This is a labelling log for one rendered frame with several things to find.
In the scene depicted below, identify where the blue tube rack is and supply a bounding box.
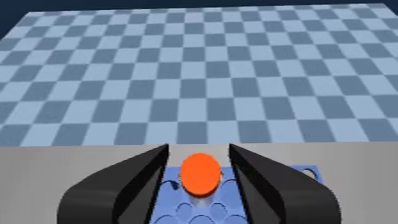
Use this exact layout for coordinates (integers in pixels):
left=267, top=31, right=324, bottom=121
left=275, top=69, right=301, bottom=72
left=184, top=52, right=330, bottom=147
left=148, top=165, right=324, bottom=224

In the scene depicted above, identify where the orange capped centrifuge tube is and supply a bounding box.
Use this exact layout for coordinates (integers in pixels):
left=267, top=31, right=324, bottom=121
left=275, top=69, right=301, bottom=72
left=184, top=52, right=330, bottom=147
left=179, top=152, right=221, bottom=201

